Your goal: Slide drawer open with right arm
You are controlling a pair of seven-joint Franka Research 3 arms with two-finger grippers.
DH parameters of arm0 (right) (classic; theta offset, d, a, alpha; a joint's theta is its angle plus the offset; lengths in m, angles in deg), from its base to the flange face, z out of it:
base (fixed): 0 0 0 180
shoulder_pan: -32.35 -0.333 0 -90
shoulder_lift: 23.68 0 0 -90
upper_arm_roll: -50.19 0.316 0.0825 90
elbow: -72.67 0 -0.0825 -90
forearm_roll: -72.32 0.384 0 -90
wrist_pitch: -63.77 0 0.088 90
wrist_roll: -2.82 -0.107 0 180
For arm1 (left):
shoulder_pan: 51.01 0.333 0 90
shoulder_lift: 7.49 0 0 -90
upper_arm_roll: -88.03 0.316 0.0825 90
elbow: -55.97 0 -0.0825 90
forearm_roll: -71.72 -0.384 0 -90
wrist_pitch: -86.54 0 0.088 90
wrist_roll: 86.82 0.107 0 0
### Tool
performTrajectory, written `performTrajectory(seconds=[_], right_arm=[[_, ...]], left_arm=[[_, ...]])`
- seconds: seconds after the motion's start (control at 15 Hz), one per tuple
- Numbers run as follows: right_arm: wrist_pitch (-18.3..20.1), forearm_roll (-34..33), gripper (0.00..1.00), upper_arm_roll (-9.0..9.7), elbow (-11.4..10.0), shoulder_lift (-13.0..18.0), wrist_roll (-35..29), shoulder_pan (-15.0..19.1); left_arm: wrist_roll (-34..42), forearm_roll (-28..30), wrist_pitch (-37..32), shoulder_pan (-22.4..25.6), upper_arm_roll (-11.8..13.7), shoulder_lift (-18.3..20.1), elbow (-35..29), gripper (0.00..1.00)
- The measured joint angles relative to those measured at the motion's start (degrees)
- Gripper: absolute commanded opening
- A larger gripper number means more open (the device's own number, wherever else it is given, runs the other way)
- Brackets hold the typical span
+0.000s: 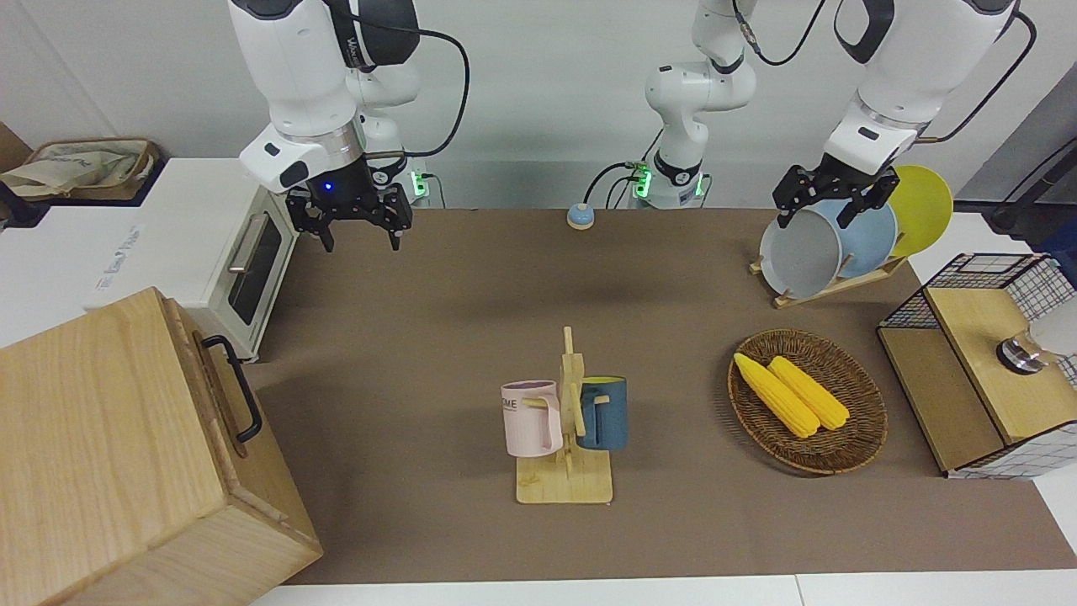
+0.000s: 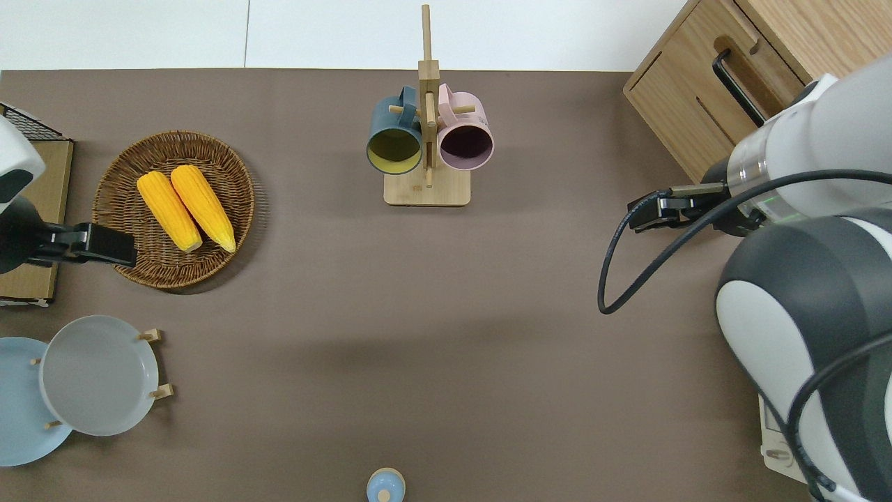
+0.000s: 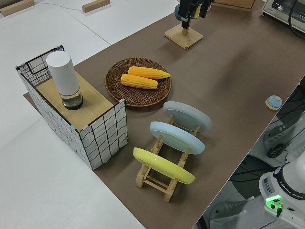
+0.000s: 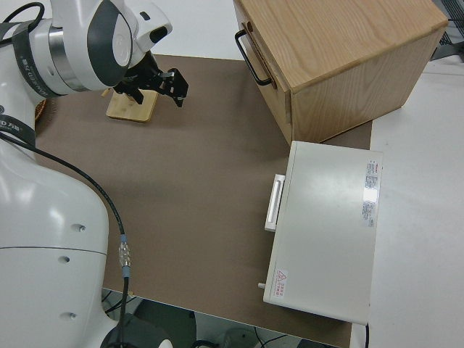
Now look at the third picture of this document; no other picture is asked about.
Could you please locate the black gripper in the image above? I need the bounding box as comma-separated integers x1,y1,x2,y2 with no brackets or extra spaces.
179,0,212,29

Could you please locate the teal mug yellow inside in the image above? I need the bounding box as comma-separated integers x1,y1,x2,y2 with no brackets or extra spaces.
174,4,202,21

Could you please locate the wooden mug stand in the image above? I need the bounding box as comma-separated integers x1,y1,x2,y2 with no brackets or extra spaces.
164,23,204,50

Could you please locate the wooden cabinet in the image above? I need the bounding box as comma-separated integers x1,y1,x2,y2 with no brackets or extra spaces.
211,0,259,12

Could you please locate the brown table mat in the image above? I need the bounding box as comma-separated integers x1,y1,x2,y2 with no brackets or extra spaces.
23,0,305,229

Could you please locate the yellow corn cob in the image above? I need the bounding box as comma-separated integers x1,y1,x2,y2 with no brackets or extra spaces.
120,73,159,90
128,66,172,80

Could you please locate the white toaster oven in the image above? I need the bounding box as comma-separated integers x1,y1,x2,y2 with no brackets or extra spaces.
260,0,305,31

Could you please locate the grey plate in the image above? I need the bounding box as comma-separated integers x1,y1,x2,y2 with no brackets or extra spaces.
163,101,213,132

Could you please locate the wooden block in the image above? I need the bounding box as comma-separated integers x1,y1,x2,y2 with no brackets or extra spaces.
81,0,111,13
0,0,35,17

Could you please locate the round wicker basket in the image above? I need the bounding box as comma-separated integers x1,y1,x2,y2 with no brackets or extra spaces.
105,57,173,108

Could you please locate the light blue plate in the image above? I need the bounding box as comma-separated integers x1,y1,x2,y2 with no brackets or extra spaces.
150,121,206,155

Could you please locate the white perforated box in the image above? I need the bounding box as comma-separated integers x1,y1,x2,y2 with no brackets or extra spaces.
263,120,295,156

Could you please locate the white cylinder with glass base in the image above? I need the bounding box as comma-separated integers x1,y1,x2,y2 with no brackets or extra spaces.
46,52,84,111

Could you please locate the yellow plate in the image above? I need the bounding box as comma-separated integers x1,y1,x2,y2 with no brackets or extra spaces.
132,147,196,184

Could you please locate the wooden plate rack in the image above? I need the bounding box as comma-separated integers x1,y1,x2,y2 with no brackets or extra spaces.
136,114,201,203

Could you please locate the thick black hanging cable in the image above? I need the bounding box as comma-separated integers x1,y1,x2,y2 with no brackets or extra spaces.
287,0,305,40

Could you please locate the thin grey wire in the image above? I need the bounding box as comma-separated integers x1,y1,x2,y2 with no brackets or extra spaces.
34,1,83,11

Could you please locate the wire grid storage box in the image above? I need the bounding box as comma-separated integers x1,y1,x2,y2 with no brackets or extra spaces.
15,45,128,170

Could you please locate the black coiled cable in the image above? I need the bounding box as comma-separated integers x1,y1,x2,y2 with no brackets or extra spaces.
266,144,286,159

